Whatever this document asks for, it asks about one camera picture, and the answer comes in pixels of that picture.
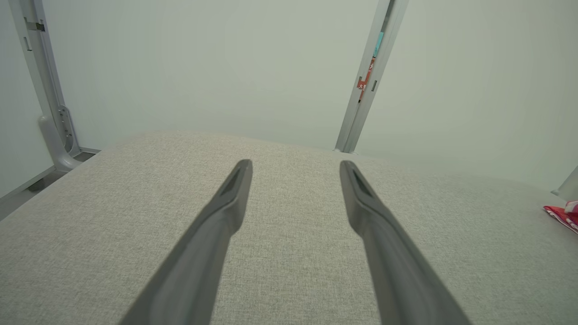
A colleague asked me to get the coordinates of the grey partition post with sticker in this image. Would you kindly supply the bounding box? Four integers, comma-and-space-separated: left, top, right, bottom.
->
334, 0, 410, 154

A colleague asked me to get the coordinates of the grey partition post curved foot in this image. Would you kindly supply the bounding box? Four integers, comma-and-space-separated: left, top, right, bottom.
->
8, 0, 98, 172

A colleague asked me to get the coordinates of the red and white t-shirt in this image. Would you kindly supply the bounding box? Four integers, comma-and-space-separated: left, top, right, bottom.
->
543, 200, 578, 235

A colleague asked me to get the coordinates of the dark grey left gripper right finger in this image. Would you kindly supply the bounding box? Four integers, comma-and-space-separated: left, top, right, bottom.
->
340, 160, 472, 325

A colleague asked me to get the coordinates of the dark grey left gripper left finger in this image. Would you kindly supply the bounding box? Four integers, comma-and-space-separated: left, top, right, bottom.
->
118, 159, 253, 325

